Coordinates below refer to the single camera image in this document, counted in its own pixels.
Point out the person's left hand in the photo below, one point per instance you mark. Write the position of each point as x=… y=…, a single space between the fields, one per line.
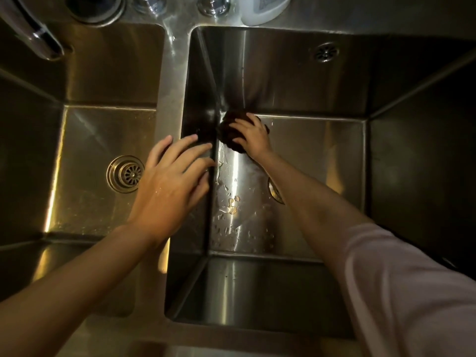
x=167 y=197

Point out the person's right hand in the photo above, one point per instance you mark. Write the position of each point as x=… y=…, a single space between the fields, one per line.
x=256 y=141

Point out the dark brown cleaning cloth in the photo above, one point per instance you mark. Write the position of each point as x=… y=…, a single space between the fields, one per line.
x=228 y=131

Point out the stainless steel sink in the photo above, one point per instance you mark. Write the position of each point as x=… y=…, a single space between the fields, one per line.
x=297 y=81

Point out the person's left forearm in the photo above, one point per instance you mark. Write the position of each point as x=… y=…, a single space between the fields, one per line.
x=74 y=290

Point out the round steel sink drain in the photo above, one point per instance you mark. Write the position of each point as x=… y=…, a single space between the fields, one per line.
x=121 y=174
x=274 y=191

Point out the white striped shirt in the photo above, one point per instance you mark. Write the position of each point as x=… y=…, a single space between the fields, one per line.
x=409 y=301

